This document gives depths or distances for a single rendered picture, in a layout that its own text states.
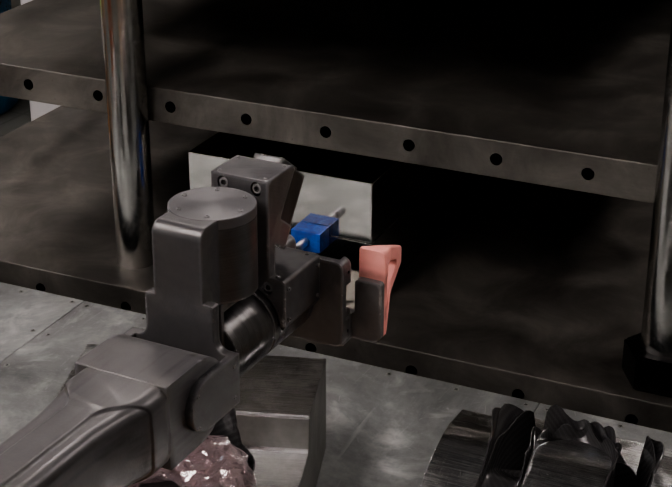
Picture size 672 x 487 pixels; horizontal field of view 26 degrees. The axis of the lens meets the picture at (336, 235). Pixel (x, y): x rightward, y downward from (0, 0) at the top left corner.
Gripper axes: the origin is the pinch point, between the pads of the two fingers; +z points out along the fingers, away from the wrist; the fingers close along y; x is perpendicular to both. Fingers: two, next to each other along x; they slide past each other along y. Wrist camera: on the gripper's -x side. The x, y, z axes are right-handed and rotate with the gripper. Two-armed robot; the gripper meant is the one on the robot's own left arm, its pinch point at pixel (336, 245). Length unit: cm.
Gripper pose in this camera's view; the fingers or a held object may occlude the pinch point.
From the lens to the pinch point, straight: 110.4
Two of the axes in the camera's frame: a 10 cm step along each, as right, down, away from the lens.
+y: -8.9, -1.9, 4.1
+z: 4.5, -3.5, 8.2
